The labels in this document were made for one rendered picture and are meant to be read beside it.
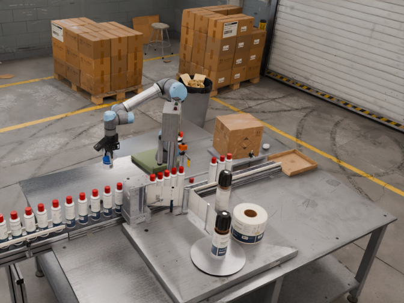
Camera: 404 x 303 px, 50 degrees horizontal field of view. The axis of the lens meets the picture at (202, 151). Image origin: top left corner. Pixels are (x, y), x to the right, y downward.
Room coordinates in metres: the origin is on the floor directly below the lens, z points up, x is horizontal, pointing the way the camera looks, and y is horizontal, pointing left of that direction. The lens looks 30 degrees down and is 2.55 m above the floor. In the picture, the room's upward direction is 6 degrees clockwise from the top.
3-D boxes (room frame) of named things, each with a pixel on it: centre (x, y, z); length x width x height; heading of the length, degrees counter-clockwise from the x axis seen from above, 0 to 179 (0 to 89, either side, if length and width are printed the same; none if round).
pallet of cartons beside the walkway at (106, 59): (6.08, 1.68, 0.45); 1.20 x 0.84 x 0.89; 48
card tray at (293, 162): (2.97, -0.72, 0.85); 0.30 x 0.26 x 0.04; 127
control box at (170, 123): (2.37, 0.21, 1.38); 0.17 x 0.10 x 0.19; 2
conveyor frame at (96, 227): (2.37, 0.07, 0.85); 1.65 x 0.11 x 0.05; 127
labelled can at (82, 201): (1.94, 0.64, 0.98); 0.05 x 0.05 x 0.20
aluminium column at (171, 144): (2.46, 0.19, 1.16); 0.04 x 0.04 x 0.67; 37
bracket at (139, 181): (2.03, 0.35, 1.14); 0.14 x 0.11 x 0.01; 127
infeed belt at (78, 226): (2.37, 0.07, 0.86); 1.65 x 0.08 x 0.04; 127
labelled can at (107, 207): (2.03, 0.52, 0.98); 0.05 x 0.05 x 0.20
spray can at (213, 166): (2.49, -0.09, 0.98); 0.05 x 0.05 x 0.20
